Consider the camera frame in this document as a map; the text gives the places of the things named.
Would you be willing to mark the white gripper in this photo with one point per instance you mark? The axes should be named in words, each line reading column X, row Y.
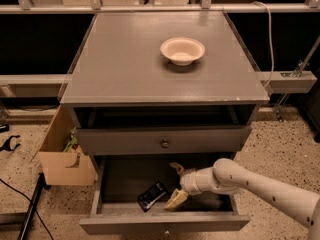
column 187, row 183

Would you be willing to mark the open grey middle drawer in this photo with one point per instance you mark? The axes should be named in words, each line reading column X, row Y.
column 122, row 178

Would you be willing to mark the round drawer knob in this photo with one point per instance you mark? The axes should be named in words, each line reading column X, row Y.
column 165, row 143

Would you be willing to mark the black clamp tool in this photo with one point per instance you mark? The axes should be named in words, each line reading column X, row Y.
column 9, row 145

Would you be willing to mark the cardboard box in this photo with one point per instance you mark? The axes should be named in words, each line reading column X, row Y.
column 59, row 167

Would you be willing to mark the black metal floor bar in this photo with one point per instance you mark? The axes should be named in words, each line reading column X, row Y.
column 31, row 211

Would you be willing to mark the aluminium frame rail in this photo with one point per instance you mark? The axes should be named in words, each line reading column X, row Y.
column 146, row 8

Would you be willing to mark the closed grey top drawer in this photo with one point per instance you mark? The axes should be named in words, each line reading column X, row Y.
column 183, row 140

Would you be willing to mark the grey wooden drawer cabinet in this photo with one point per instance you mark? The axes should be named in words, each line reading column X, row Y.
column 122, row 80

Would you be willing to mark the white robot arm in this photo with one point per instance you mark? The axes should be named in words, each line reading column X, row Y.
column 226, row 177

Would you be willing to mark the white paper bowl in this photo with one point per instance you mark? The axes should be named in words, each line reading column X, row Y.
column 182, row 51

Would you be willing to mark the green item in box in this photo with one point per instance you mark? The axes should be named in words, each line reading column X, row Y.
column 72, row 141

